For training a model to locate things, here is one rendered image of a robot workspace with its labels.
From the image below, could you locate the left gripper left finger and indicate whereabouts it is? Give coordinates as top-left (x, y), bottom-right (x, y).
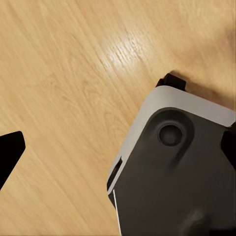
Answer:
top-left (0, 131), bottom-right (26, 190)

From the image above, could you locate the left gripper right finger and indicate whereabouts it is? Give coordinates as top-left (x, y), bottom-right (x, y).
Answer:
top-left (220, 131), bottom-right (236, 170)

